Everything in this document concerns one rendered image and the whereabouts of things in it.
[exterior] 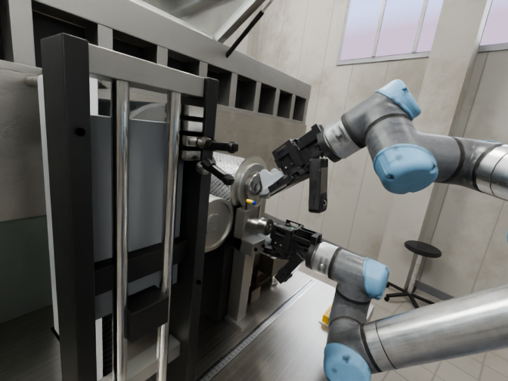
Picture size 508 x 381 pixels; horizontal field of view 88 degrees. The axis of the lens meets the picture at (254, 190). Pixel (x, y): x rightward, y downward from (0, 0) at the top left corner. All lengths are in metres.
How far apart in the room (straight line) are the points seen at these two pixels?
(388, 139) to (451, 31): 2.61
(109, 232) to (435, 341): 0.47
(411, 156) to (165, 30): 0.71
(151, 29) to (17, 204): 0.53
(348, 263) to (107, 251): 0.46
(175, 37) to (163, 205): 0.64
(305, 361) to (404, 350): 0.25
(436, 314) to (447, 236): 2.59
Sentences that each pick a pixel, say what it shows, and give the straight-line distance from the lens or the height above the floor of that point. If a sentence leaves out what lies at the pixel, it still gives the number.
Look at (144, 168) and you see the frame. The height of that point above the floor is 1.33.
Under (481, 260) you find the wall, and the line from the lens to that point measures 3.11.
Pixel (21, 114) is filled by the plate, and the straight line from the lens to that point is 0.72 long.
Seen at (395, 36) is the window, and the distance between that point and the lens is 3.39.
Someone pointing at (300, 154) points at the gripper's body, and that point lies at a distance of 0.56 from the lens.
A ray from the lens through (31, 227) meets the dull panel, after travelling 0.77.
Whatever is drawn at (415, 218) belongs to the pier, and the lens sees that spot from 2.91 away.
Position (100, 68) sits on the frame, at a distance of 0.27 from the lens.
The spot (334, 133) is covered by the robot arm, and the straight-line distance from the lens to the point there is 0.52.
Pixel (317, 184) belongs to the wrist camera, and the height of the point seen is 1.29.
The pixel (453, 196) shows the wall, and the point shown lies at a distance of 3.03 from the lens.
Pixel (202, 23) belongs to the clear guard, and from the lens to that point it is 0.97.
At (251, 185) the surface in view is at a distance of 0.61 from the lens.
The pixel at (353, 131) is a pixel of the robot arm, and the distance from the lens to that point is 0.51.
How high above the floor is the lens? 1.39
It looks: 13 degrees down
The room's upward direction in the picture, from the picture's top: 7 degrees clockwise
